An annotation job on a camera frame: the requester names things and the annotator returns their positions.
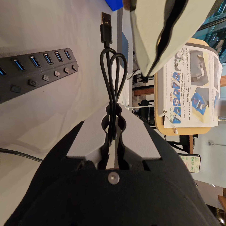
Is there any black coiled cord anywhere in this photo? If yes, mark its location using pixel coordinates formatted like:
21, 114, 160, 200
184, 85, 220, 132
135, 113, 149, 123

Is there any black usb hub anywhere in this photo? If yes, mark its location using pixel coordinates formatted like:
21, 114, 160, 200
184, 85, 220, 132
0, 48, 79, 104

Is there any whiteboard with handwriting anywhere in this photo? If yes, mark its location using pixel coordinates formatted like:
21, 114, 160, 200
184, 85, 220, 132
179, 154, 201, 174

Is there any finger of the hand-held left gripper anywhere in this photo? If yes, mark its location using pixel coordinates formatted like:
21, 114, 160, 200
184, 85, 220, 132
130, 0, 170, 77
147, 0, 217, 77

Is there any wooden instruction board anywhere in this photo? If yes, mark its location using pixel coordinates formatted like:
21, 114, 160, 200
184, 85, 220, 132
154, 38, 221, 136

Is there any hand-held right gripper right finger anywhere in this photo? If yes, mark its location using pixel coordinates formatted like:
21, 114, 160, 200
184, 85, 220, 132
117, 104, 161, 170

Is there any printed instruction sheet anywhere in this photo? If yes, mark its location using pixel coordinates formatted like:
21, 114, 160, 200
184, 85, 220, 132
164, 46, 223, 128

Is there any thin black hub cable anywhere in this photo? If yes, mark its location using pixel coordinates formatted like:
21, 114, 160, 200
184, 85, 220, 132
0, 12, 128, 163

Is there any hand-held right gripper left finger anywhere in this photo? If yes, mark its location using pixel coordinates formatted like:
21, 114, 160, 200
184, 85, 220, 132
66, 103, 109, 169

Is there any blue plastic bin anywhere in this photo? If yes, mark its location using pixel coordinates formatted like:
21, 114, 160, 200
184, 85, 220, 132
104, 0, 124, 12

